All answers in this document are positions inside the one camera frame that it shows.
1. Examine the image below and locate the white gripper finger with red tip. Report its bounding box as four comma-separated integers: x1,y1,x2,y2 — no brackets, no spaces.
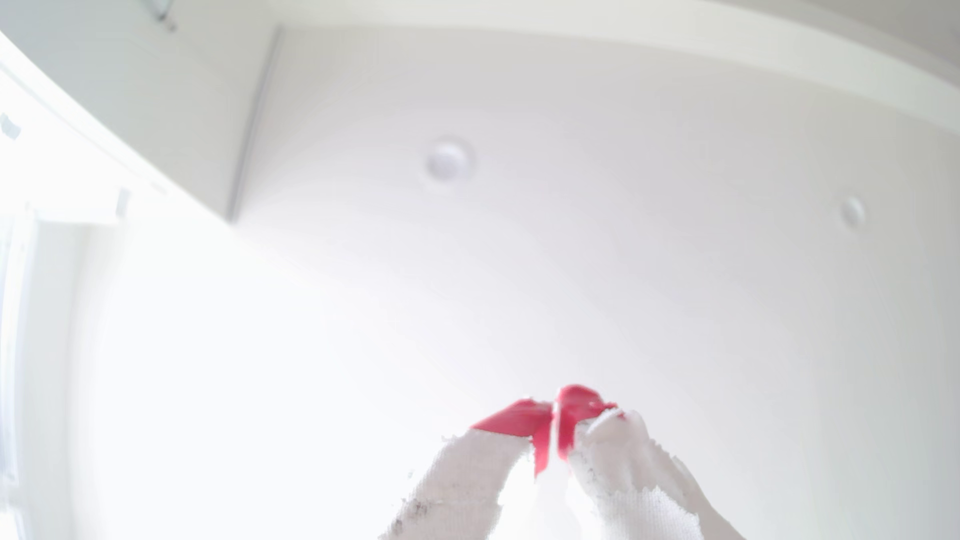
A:
555,384,747,540
378,397,555,540

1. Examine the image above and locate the bright window frame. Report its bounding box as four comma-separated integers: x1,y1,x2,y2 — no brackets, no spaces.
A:
0,213,39,540

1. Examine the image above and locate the white wall cabinet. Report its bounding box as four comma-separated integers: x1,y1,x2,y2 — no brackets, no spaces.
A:
0,0,285,225

